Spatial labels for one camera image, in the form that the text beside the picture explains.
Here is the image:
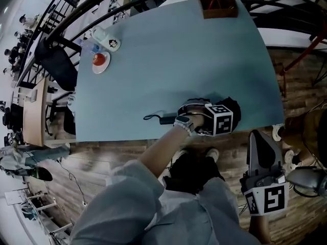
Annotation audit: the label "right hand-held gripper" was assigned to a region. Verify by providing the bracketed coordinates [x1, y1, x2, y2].
[239, 130, 291, 217]

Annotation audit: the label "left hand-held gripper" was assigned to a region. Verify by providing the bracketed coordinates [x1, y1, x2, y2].
[177, 99, 235, 137]

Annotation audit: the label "person's left forearm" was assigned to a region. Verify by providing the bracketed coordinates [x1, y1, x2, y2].
[138, 125, 193, 180]

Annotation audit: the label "person's right forearm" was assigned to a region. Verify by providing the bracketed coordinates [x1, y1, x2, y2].
[248, 214, 272, 244]

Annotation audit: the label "person's left hand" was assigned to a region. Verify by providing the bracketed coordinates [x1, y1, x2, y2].
[190, 112, 206, 132]

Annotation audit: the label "silver wrist watch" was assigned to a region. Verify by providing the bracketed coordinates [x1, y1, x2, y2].
[174, 114, 193, 128]

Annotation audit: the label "grey rounded device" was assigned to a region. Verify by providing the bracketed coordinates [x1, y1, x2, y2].
[285, 167, 327, 198]

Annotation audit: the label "person's black trousers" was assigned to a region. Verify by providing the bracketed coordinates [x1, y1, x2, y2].
[162, 152, 226, 195]

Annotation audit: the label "brown wooden box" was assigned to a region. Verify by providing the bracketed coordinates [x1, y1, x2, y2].
[196, 0, 240, 20]

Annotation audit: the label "person's light grey shirt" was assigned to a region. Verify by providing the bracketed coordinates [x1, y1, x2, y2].
[68, 159, 261, 245]

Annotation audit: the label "white plate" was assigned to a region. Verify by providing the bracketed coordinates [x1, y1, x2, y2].
[91, 51, 111, 75]

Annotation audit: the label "white mug with penguin print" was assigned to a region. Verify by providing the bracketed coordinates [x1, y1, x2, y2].
[91, 26, 122, 53]

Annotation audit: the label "red apple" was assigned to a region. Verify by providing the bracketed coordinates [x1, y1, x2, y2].
[92, 53, 106, 66]

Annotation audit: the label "clear plastic water bottle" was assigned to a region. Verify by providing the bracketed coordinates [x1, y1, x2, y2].
[76, 38, 101, 54]

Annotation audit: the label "black office chair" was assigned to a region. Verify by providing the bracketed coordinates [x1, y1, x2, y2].
[34, 37, 79, 92]

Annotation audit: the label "black metal railing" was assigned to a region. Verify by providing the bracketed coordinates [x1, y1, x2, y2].
[15, 0, 327, 89]

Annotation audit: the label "light wooden desk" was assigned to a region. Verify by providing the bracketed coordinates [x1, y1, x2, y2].
[22, 78, 77, 148]

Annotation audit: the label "white metal rack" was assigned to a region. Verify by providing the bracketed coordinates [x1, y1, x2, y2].
[4, 187, 75, 237]

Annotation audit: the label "white bead bracelet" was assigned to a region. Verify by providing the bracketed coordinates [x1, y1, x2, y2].
[176, 122, 197, 137]

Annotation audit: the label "red metal frame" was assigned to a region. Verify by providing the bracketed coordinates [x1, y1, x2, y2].
[279, 21, 327, 77]

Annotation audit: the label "thin cable on floor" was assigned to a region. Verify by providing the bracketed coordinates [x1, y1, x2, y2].
[57, 159, 89, 206]

